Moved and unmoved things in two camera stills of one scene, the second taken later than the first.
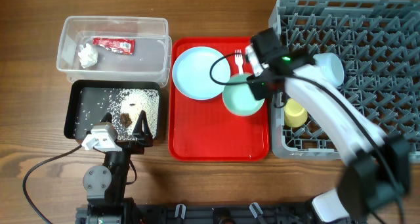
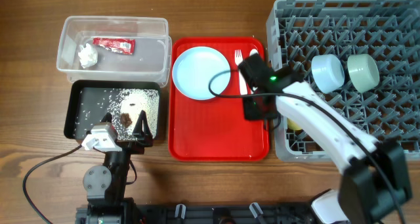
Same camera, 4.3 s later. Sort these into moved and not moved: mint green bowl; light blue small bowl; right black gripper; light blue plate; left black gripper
Moved: right black gripper; mint green bowl
Not moved: light blue small bowl; light blue plate; left black gripper
